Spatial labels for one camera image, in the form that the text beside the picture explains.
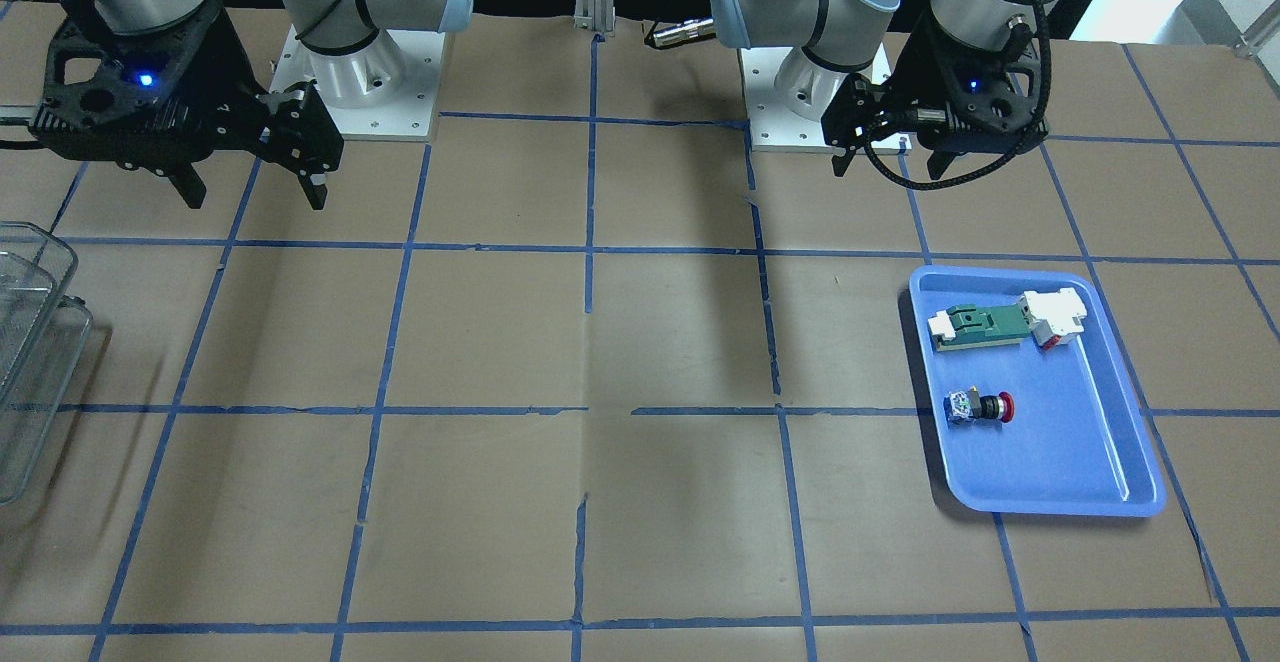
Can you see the metal wire mesh shelf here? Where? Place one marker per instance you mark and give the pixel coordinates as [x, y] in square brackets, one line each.
[43, 334]

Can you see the red emergency stop button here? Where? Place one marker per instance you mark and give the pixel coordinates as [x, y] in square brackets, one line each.
[969, 407]

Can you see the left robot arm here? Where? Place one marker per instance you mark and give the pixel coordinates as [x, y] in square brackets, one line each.
[844, 35]

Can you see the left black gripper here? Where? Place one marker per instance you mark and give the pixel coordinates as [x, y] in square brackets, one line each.
[912, 70]

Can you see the green white switch part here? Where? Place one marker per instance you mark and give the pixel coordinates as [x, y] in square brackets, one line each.
[973, 326]

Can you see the blue plastic tray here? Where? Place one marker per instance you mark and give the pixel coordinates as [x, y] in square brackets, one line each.
[1078, 444]

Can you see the white circuit breaker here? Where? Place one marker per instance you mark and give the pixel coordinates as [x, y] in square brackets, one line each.
[1053, 318]

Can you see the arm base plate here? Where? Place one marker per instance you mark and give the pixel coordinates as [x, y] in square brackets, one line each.
[770, 112]
[400, 102]

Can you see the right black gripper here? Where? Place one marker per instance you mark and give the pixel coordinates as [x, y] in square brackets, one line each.
[228, 62]

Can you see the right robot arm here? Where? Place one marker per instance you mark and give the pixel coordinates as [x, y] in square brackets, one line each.
[328, 27]

